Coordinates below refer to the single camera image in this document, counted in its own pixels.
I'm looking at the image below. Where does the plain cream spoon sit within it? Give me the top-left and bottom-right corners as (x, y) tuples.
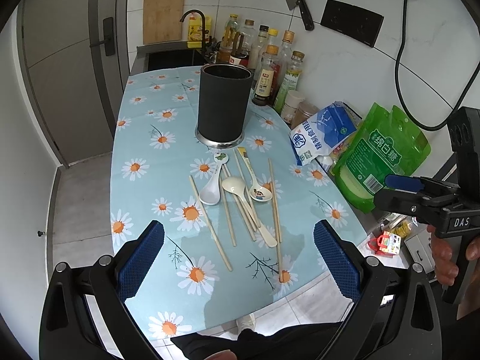
(222, 176), (278, 248)

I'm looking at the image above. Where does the white blue salt bag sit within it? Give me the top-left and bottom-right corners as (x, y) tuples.
(289, 102), (362, 166)

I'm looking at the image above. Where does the yellow oil bottle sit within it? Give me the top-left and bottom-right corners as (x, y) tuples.
(187, 12), (212, 49)

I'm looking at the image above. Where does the black faucet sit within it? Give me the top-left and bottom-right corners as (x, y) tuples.
(180, 9), (207, 57)

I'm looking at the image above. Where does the grey door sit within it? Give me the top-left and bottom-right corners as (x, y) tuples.
(17, 0), (129, 167)

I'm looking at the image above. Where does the amber oil bottle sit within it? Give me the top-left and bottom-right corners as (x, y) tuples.
(216, 13), (239, 63)

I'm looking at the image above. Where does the black power cable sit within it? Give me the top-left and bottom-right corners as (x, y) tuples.
(393, 0), (480, 132)

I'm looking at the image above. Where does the green label vinegar bottle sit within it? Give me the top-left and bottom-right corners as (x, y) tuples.
(273, 50), (305, 114)

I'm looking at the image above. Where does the black door handle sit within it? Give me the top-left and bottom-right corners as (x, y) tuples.
(89, 16), (116, 56)

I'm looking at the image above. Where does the brown spice jar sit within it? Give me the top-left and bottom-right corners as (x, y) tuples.
(290, 100), (319, 129)

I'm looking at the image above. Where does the blue daisy tablecloth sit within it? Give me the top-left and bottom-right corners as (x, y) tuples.
(110, 67), (366, 341)

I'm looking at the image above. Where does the black cylindrical utensil holder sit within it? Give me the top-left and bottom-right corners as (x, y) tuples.
(195, 64), (253, 149)

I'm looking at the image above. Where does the person's right hand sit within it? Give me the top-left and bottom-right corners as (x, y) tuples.
(427, 225), (480, 287)

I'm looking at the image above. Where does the red toy package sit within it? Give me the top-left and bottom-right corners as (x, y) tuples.
(367, 231), (402, 257)

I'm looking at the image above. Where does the clear bottle black cap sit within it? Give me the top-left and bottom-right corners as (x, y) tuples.
(247, 24), (269, 72)

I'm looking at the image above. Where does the black sink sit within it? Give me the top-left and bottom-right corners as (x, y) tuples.
(130, 41), (208, 75)

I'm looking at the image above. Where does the green sugar bag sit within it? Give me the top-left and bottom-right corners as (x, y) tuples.
(331, 103), (431, 214)

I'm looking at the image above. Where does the clear bottle yellow cap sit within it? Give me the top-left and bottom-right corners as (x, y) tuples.
(260, 28), (280, 56)

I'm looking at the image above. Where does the white lidded spice jar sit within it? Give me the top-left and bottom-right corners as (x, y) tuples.
(281, 90), (305, 125)

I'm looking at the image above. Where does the wooden cutting board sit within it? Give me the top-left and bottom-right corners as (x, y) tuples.
(142, 0), (185, 45)

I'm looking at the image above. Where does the white spoon green dinosaur handle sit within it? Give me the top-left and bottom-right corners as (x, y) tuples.
(199, 152), (229, 206)

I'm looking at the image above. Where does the red label sauce bottle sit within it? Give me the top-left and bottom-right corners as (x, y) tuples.
(229, 32), (249, 68)

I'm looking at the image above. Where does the tall clear bottle gold cap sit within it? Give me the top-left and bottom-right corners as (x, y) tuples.
(241, 19), (255, 55)

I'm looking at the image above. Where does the black wall panel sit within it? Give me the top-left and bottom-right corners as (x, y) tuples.
(320, 0), (384, 48)

